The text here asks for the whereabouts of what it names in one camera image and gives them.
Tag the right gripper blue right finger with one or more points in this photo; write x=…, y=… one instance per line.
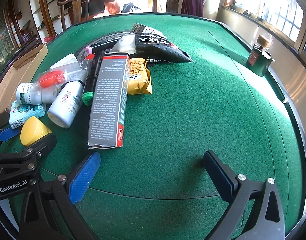
x=222, y=176

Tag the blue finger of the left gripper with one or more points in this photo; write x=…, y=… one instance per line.
x=8, y=133

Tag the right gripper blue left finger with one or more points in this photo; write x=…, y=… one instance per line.
x=80, y=178

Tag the teal cartoon tissue pack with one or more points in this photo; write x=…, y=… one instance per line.
x=20, y=113

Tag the yellow round container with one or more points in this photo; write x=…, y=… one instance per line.
x=33, y=130

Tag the white bottle green label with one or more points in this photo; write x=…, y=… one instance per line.
x=30, y=94

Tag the white pill bottle red label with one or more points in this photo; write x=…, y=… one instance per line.
x=67, y=104

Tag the grey red carton box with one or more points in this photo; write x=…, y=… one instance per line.
x=106, y=127

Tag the clear case red spool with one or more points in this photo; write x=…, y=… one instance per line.
x=63, y=74

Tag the black marker green cap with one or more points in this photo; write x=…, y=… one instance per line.
x=91, y=79

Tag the yellow snack packet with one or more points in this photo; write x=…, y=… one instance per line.
x=140, y=77

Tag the black foil pouch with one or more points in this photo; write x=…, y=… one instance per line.
x=152, y=45

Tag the cardboard tray box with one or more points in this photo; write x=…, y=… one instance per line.
x=21, y=71

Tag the white power adapter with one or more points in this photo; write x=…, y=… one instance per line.
x=68, y=59

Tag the round table centre panel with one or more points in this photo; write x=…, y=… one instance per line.
x=129, y=48

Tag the green tin with cork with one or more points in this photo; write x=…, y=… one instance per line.
x=259, y=58

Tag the wooden chair left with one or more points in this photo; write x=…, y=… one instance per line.
x=77, y=11

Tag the purple cloth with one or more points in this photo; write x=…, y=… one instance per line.
x=193, y=7

